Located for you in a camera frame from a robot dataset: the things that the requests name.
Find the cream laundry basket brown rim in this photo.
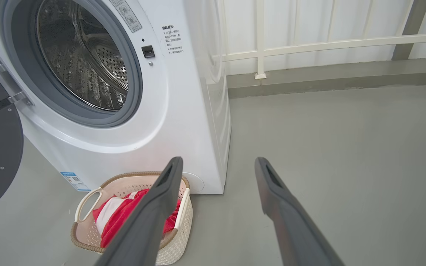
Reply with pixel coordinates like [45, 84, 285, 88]
[70, 171, 193, 266]

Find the grey pillar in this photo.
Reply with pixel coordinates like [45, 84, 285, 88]
[391, 0, 426, 61]

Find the steel washer drum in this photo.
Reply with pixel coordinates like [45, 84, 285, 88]
[35, 0, 129, 111]

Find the metal door hinge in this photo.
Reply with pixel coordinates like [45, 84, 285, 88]
[0, 54, 34, 108]

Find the red and white garment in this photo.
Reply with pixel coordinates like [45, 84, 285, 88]
[93, 189, 181, 249]

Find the blue energy label sticker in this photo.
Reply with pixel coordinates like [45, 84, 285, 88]
[60, 171, 91, 192]

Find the round white filter cover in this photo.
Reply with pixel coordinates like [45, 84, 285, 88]
[182, 172, 205, 193]

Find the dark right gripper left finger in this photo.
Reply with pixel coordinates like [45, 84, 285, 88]
[95, 156, 184, 266]

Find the white metal railing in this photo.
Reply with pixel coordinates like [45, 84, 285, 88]
[217, 0, 426, 80]

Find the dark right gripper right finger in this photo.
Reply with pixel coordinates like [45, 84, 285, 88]
[254, 157, 346, 266]

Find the white front-load washing machine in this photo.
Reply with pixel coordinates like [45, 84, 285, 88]
[0, 0, 232, 194]

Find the grey warning label sticker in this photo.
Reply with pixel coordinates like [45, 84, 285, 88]
[109, 0, 142, 33]

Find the grey rubber door gasket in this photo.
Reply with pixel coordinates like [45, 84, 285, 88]
[0, 0, 143, 128]

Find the printed text notice sticker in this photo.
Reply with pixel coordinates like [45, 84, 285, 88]
[161, 24, 185, 56]

